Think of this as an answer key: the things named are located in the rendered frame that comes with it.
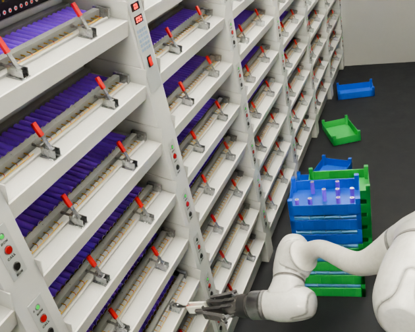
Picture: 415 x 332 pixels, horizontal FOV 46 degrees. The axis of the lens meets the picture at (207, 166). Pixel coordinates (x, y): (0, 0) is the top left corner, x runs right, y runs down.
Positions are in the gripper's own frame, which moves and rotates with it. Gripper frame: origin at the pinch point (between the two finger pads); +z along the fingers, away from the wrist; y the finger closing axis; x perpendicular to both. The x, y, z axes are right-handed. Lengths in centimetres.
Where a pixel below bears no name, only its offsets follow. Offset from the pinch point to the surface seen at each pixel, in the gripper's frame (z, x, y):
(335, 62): 18, -38, 342
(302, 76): 8, 1, 208
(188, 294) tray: 7.9, -1.2, 8.0
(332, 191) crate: -28, -16, 85
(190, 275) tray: 9.7, 0.6, 15.7
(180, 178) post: -2.6, 38.3, 21.1
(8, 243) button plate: -10, 67, -49
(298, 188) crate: -13, -11, 85
